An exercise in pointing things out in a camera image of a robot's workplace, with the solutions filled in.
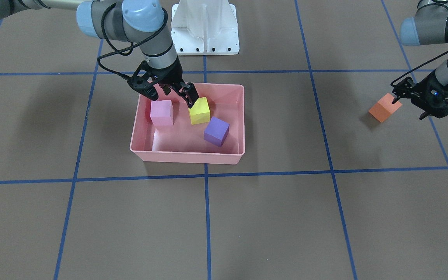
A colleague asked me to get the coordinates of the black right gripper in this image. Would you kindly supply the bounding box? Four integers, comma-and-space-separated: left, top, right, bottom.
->
146, 62, 200, 109

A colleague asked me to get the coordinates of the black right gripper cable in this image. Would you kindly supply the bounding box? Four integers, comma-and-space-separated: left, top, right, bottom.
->
97, 8, 169, 80

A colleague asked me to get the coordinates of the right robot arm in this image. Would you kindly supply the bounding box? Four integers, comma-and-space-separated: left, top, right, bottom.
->
0, 0, 199, 108

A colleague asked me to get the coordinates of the yellow foam block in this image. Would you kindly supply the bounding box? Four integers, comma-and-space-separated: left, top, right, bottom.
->
188, 97, 210, 125

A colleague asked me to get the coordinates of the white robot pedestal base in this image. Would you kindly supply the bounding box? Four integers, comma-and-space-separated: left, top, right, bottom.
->
171, 0, 240, 56

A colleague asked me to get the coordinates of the pink plastic bin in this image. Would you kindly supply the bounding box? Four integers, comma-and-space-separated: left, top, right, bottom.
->
129, 83, 245, 165

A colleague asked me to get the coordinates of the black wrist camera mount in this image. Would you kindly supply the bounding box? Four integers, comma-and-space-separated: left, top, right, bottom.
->
127, 61, 159, 101

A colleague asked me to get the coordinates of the purple foam block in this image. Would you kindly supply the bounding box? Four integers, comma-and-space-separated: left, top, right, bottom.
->
204, 117, 230, 147

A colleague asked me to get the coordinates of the light pink foam block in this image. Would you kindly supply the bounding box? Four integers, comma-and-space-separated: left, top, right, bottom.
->
150, 100, 174, 126

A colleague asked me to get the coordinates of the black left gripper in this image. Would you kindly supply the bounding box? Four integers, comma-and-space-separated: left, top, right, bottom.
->
391, 74, 448, 120

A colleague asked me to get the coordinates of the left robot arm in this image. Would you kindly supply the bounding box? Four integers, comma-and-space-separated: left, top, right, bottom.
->
391, 0, 448, 119

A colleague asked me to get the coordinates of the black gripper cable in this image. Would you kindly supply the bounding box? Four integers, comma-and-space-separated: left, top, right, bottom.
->
97, 8, 169, 80
390, 33, 448, 87

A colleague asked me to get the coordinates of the orange foam block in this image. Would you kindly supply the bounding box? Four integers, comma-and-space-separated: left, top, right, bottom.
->
368, 93, 402, 123

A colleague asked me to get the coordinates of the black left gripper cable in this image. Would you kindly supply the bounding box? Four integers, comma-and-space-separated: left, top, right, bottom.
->
390, 33, 448, 87

